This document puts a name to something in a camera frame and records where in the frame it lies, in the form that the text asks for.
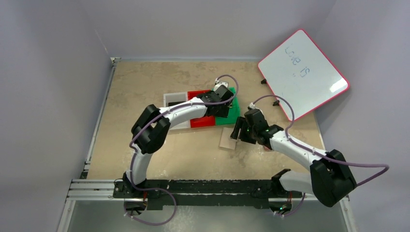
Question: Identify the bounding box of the beige card holder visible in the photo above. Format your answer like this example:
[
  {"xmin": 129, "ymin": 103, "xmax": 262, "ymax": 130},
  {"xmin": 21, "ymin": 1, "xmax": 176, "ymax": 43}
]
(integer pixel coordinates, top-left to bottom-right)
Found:
[{"xmin": 219, "ymin": 127, "xmax": 237, "ymax": 150}]

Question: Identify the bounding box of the green plastic bin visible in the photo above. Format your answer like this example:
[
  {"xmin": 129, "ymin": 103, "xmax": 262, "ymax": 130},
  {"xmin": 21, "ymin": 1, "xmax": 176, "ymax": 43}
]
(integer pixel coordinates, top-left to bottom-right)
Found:
[{"xmin": 215, "ymin": 97, "xmax": 240, "ymax": 126}]

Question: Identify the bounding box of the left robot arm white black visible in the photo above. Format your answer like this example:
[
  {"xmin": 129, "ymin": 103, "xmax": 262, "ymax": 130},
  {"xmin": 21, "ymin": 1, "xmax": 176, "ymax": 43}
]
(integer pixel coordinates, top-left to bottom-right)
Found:
[{"xmin": 123, "ymin": 85, "xmax": 237, "ymax": 192}]

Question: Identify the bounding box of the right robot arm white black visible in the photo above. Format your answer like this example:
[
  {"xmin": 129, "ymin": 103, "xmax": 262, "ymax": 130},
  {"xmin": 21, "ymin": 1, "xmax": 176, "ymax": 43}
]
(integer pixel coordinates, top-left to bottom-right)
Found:
[{"xmin": 230, "ymin": 109, "xmax": 357, "ymax": 207}]

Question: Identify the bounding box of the black credit card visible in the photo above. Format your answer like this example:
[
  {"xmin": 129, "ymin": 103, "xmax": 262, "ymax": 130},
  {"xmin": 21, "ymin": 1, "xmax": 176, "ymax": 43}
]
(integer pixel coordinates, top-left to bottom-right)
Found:
[{"xmin": 166, "ymin": 101, "xmax": 184, "ymax": 107}]

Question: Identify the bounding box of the red plastic bin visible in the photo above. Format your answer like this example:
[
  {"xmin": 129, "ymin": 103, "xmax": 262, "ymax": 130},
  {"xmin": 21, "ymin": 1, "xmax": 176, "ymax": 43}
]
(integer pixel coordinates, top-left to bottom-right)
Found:
[{"xmin": 188, "ymin": 89, "xmax": 216, "ymax": 128}]

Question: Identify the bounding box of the white plastic bin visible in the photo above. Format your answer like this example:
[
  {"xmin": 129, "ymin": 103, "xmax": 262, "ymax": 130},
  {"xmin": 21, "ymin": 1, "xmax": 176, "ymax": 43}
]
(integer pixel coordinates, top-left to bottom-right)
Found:
[{"xmin": 163, "ymin": 92, "xmax": 191, "ymax": 131}]

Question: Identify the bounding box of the pink framed whiteboard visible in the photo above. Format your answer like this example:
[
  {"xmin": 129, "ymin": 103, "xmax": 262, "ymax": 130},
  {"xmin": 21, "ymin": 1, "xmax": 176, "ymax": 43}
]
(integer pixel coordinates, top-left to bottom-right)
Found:
[{"xmin": 258, "ymin": 29, "xmax": 350, "ymax": 121}]

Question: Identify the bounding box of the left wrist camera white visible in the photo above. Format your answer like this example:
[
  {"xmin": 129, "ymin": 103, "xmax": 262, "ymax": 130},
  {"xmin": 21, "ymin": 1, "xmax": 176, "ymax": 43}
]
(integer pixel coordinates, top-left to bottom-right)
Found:
[{"xmin": 213, "ymin": 81, "xmax": 229, "ymax": 91}]

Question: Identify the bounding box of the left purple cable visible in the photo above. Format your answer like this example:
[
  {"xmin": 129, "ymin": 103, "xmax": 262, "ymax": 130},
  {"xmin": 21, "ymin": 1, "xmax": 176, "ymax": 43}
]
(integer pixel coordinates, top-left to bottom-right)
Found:
[{"xmin": 123, "ymin": 74, "xmax": 240, "ymax": 226}]

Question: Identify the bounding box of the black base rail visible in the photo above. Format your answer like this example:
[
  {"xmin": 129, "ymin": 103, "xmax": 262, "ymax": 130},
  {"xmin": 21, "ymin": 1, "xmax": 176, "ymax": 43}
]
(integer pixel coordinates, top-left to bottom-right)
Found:
[{"xmin": 113, "ymin": 178, "xmax": 302, "ymax": 210}]

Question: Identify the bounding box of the aluminium table frame rail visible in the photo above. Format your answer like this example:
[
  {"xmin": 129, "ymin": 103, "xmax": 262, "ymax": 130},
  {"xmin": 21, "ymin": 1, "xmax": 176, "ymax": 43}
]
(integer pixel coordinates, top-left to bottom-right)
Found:
[{"xmin": 66, "ymin": 58, "xmax": 121, "ymax": 201}]

